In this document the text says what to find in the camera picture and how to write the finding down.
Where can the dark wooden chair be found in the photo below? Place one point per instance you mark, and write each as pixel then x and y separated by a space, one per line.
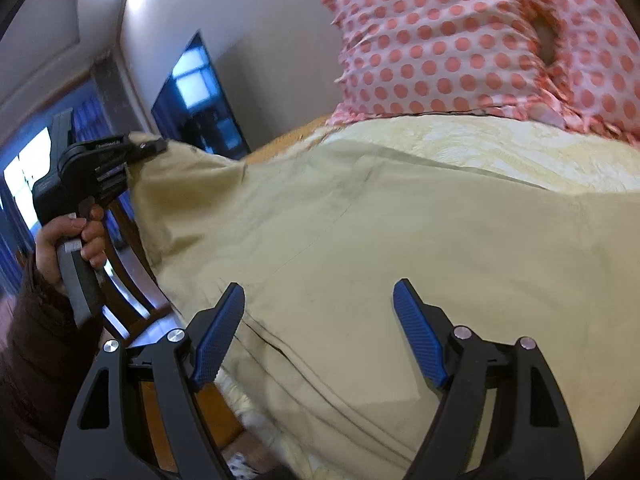
pixel 130 280

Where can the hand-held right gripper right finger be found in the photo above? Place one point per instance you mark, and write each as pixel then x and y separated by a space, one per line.
pixel 417 332

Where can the blue window curtain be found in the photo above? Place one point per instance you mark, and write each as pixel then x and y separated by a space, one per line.
pixel 30 200

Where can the cream patterned bed cover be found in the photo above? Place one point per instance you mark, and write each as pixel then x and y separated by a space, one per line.
pixel 525 150

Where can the person's left forearm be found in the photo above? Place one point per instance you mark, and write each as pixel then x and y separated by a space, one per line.
pixel 37 360

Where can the beige pants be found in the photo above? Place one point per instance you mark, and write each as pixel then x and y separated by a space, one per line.
pixel 350 260

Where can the black wall television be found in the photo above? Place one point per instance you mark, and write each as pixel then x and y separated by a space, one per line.
pixel 202 100

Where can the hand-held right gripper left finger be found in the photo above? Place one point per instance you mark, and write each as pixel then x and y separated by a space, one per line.
pixel 220 327

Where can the person's left hand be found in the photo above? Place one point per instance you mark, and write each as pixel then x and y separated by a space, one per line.
pixel 75 247

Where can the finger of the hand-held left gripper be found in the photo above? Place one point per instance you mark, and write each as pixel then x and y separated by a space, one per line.
pixel 150 147

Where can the pink polka dot pillow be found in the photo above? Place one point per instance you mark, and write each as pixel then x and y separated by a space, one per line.
pixel 595 45
pixel 430 40

